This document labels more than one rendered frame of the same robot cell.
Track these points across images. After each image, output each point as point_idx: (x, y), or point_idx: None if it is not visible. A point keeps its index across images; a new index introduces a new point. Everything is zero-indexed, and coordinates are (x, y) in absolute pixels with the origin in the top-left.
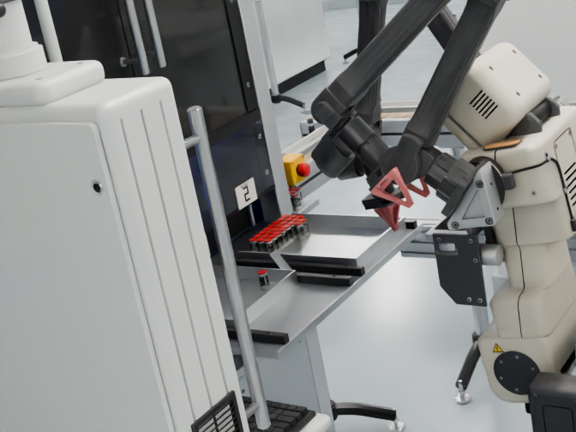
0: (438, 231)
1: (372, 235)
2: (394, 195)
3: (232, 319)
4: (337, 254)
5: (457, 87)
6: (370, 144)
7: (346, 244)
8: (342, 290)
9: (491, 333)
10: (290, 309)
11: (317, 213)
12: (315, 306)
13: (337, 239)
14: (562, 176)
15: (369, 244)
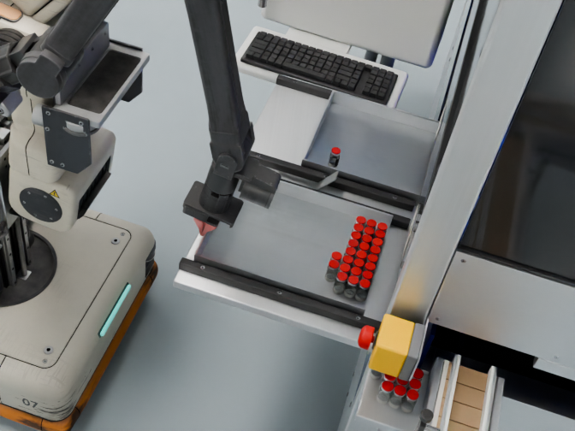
0: (137, 55)
1: (236, 258)
2: (197, 180)
3: (334, 91)
4: (271, 221)
5: None
6: None
7: (265, 241)
8: None
9: (102, 130)
10: (293, 129)
11: (323, 295)
12: (267, 128)
13: (281, 257)
14: None
15: (236, 234)
